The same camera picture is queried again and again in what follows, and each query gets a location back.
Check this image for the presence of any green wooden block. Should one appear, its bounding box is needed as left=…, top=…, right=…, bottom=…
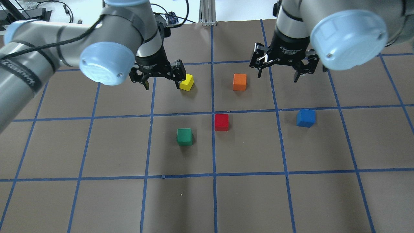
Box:
left=176, top=128, right=193, bottom=146

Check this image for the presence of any aluminium frame post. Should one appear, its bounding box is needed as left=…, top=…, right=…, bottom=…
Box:
left=199, top=0, right=217, bottom=27

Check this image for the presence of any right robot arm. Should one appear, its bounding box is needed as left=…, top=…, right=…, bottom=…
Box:
left=249, top=0, right=413, bottom=82

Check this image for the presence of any yellow wooden block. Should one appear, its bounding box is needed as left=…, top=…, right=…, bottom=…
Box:
left=179, top=74, right=195, bottom=92

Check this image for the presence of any red wooden block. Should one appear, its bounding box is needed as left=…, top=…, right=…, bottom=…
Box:
left=213, top=114, right=229, bottom=132

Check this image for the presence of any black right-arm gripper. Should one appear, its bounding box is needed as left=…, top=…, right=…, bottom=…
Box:
left=249, top=29, right=320, bottom=83

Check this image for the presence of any black monitor stand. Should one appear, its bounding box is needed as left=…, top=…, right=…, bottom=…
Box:
left=0, top=0, right=52, bottom=31

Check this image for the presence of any blue wooden block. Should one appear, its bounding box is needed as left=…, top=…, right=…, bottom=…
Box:
left=296, top=109, right=316, bottom=128

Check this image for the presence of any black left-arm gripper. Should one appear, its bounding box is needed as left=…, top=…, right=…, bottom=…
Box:
left=129, top=45, right=186, bottom=90

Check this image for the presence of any orange wooden block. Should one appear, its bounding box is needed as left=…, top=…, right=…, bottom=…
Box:
left=233, top=73, right=247, bottom=91

